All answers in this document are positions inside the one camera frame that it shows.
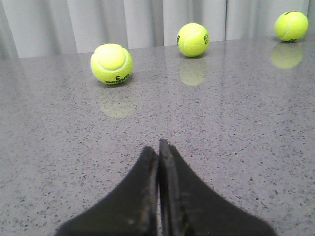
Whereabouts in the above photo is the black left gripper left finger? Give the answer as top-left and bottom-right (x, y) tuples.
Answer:
(56, 147), (158, 236)

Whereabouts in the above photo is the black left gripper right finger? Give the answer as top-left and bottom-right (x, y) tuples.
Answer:
(159, 139), (276, 236)

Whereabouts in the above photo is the right yellow tennis ball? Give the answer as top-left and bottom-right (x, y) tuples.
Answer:
(90, 43), (133, 85)

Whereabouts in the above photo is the yellow tennis ball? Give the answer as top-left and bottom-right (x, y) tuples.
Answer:
(90, 43), (133, 85)
(274, 11), (309, 42)
(177, 23), (210, 58)

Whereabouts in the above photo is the middle yellow tennis ball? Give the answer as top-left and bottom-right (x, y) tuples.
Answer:
(177, 23), (210, 58)

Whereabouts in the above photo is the left yellow tennis ball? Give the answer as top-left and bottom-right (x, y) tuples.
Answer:
(274, 11), (309, 42)

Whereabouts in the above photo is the grey white curtain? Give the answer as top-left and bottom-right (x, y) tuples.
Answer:
(0, 0), (315, 59)

